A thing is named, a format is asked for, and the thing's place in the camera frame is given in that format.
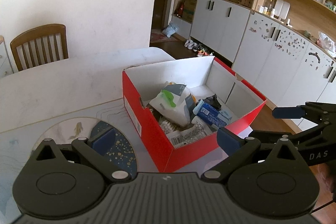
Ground black snack packet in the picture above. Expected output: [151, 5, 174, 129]
[203, 94, 222, 111]

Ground small white foil sachet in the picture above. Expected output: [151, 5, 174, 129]
[167, 123, 213, 148]

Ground white tissue pack green grey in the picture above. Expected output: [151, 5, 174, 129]
[149, 82, 196, 127]

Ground brown wooden chair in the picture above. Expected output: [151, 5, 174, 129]
[10, 23, 69, 71]

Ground cotton swab bag 100pcs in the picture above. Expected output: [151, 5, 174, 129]
[158, 117, 182, 135]

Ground blue white snack packet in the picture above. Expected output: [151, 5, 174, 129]
[193, 100, 234, 130]

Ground shoes on floor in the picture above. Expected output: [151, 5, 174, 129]
[184, 39, 214, 57]

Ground white side drawer cabinet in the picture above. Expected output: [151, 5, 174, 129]
[0, 35, 13, 79]

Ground person's right hand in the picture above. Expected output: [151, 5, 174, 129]
[312, 163, 335, 194]

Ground light blue bag on floor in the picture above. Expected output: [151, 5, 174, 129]
[162, 23, 179, 38]

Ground red cardboard shoe box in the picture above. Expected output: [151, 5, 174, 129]
[122, 56, 266, 172]

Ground white grey wall cabinet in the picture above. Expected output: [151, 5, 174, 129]
[170, 0, 336, 130]

